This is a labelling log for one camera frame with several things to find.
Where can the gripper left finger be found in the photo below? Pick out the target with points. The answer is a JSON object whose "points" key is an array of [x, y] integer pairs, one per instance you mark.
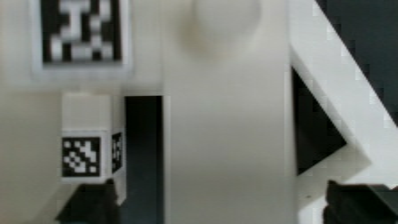
{"points": [[90, 207]]}

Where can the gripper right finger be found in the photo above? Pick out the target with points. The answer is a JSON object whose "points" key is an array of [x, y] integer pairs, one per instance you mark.
{"points": [[360, 204]]}

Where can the white chair seat part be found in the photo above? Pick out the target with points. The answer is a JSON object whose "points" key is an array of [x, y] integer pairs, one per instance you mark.
{"points": [[364, 161]]}

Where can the white chair back frame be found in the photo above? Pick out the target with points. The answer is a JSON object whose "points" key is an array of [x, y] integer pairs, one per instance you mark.
{"points": [[209, 60]]}

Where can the white tagged chair leg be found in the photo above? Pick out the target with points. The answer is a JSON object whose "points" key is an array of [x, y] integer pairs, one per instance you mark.
{"points": [[92, 141]]}

